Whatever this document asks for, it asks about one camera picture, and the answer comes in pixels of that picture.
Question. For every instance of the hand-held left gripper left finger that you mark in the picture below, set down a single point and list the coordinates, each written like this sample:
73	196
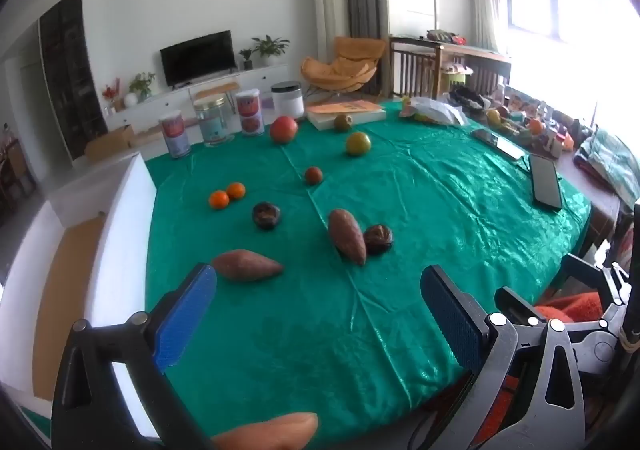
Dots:
186	315

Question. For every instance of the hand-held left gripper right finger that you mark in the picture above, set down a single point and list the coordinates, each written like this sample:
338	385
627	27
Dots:
452	322

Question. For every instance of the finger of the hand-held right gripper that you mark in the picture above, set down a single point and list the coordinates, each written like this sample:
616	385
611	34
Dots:
517	307
587	275

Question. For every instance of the sweet potato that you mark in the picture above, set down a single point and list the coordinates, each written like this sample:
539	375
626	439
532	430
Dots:
247	266
347	235

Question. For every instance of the dark brown round fruit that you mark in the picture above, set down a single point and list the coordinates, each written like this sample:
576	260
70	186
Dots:
379	240
266	216

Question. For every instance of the orange tangerine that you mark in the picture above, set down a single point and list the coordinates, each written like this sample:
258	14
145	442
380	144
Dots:
236	190
218	200

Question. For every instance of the white foam box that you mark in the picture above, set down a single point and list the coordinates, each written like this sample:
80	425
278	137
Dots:
125	210

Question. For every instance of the small reddish brown fruit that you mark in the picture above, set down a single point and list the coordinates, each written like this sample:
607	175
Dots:
313	176

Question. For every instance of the green yellow citrus fruit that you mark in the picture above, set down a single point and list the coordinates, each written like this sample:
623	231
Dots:
358	144

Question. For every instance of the red apple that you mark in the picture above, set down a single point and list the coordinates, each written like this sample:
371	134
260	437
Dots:
284	130

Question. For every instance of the kiwi fruit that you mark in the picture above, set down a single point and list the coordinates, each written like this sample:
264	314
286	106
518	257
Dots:
343	123

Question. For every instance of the person's left hand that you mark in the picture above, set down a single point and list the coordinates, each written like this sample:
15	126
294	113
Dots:
280	430

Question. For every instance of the orange red cushion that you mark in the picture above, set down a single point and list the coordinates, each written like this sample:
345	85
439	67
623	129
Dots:
575	307

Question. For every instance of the black smartphone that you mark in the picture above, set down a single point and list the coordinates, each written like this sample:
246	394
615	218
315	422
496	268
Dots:
546	182

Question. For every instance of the green tablecloth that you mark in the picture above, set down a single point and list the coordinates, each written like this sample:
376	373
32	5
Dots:
425	210

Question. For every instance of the striped folded cloth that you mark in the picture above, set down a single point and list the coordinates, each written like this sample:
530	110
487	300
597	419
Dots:
607	160

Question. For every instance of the clutter of small household items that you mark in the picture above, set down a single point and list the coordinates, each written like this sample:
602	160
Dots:
520	123

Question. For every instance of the red label tin can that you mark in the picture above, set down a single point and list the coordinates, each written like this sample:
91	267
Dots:
250	113
175	135

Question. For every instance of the brown cardboard box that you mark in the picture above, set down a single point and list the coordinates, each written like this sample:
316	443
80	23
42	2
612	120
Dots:
107	143

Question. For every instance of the clear glass jar gold lid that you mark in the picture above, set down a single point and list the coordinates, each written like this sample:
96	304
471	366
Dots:
214	123

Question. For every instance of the white television cabinet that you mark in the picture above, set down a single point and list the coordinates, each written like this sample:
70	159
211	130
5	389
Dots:
160	105

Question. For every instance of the white printed plastic bag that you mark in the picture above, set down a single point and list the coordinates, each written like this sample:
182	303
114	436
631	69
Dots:
435	111

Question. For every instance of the white flat box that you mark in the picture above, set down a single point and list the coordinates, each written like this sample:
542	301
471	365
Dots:
360	113

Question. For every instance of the red flowers in vase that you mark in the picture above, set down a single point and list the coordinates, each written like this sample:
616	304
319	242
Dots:
111	93

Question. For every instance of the clear jar with black lid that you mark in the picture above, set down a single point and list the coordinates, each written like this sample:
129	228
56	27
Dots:
288	101

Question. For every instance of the wooden side table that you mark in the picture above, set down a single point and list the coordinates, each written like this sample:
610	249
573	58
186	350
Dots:
475	58

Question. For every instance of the wooden chair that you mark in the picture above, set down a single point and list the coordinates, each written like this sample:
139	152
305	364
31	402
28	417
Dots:
412	70

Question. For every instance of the black television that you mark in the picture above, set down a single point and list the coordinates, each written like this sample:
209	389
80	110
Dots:
197	58

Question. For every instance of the small green potted plant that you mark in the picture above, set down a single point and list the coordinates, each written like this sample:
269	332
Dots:
246	58

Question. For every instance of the dark bookshelf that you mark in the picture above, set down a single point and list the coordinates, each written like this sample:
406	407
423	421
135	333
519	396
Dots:
70	75

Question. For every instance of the orange lounge chair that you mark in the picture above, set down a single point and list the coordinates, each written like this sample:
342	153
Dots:
345	65

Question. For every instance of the large green potted plant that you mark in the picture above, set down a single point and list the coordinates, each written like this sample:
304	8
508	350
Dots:
270	48

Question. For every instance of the white standing air conditioner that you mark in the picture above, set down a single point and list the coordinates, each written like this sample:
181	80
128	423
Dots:
330	10

